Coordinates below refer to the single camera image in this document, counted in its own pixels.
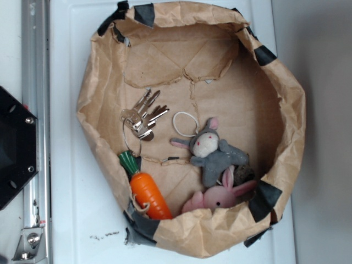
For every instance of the orange plastic carrot toy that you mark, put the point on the orange plastic carrot toy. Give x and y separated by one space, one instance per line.
144 189

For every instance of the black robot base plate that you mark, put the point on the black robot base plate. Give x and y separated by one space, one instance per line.
18 147

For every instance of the silver keys bunch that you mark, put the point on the silver keys bunch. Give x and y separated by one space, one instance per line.
140 121

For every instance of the dark brown fuzzy ball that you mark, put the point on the dark brown fuzzy ball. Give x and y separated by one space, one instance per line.
243 174

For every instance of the pink plush bunny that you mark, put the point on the pink plush bunny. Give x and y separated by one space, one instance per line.
220 196

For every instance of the aluminium extrusion rail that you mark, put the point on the aluminium extrusion rail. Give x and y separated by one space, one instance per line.
36 95

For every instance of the brown paper bag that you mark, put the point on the brown paper bag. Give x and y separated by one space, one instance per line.
205 60

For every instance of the grey plush bunny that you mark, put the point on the grey plush bunny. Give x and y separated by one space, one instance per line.
212 154

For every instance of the metal corner bracket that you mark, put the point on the metal corner bracket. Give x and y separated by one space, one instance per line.
31 247

